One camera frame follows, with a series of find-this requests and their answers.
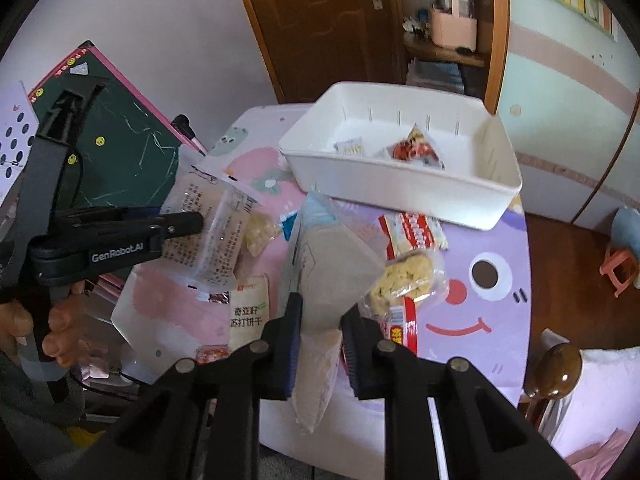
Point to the small white yellow packet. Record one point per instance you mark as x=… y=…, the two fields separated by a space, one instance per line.
x=350 y=147

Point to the person's left hand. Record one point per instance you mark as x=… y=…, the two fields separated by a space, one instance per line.
x=70 y=330

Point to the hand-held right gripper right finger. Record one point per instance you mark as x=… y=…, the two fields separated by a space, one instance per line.
x=350 y=355

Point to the white plastic bin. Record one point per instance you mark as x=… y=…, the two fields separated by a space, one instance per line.
x=400 y=185

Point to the pale blue wardrobe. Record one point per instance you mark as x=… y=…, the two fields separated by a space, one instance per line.
x=550 y=110

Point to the small red snack packet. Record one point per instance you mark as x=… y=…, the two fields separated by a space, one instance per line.
x=212 y=354

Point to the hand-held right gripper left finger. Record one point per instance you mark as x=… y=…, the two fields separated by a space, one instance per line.
x=295 y=340

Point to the pink cartoon printed tablecloth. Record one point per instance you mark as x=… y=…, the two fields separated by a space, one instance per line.
x=480 y=320

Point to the pink plastic stool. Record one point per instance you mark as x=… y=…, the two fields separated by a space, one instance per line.
x=617 y=260

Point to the pink blanket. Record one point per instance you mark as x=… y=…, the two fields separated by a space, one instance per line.
x=605 y=455

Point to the wooden shelf unit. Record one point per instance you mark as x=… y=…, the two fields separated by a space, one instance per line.
x=500 y=35

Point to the stack of folded cloths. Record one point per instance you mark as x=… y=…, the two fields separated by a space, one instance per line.
x=435 y=75

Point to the red white rice cake packet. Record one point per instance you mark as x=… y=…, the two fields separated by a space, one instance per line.
x=405 y=275

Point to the small silver foil packet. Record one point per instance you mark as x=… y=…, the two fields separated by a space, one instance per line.
x=218 y=297

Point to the small black white figurines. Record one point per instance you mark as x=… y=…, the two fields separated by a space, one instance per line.
x=415 y=27

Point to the red cartoon snack packet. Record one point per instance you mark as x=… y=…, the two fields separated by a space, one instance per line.
x=415 y=150

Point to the beige soda cracker packet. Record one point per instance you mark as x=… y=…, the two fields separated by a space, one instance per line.
x=247 y=315

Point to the blue foil snack packet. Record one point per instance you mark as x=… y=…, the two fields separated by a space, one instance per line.
x=289 y=225

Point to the wooden bed post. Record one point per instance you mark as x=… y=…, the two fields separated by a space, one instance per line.
x=555 y=370

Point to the clear pastry packet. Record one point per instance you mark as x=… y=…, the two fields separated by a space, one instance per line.
x=220 y=245

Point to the light blue clear cracker packet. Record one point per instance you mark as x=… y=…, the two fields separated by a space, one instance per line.
x=330 y=270

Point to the black easel clip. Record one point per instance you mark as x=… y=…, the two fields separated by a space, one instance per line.
x=182 y=126

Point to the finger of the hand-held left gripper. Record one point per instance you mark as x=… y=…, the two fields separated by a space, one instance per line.
x=55 y=150
x=175 y=224

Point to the white pillow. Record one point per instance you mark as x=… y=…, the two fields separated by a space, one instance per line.
x=610 y=390

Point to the brown wooden door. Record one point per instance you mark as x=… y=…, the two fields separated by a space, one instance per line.
x=300 y=20

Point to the green chalkboard with pink frame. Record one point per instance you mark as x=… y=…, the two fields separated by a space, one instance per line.
x=135 y=135

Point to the person's left forearm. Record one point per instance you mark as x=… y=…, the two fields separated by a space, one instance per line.
x=30 y=410

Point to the white dotted paper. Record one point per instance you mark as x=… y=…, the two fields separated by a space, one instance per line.
x=15 y=130

